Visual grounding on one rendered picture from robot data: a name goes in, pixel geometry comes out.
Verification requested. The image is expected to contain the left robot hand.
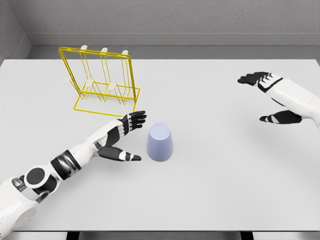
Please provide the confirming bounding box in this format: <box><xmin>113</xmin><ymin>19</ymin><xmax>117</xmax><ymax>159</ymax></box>
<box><xmin>89</xmin><ymin>110</ymin><xmax>147</xmax><ymax>162</ymax></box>

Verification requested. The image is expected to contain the yellow wire cup holder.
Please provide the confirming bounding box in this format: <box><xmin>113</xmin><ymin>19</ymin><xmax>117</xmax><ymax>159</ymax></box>
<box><xmin>58</xmin><ymin>44</ymin><xmax>141</xmax><ymax>118</ymax></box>

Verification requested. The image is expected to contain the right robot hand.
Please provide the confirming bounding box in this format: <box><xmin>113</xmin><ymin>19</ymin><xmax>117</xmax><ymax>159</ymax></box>
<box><xmin>237</xmin><ymin>71</ymin><xmax>316</xmax><ymax>124</ymax></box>

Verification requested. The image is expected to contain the lavender cup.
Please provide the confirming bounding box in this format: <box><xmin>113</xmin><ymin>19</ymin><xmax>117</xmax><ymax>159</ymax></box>
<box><xmin>146</xmin><ymin>122</ymin><xmax>175</xmax><ymax>163</ymax></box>

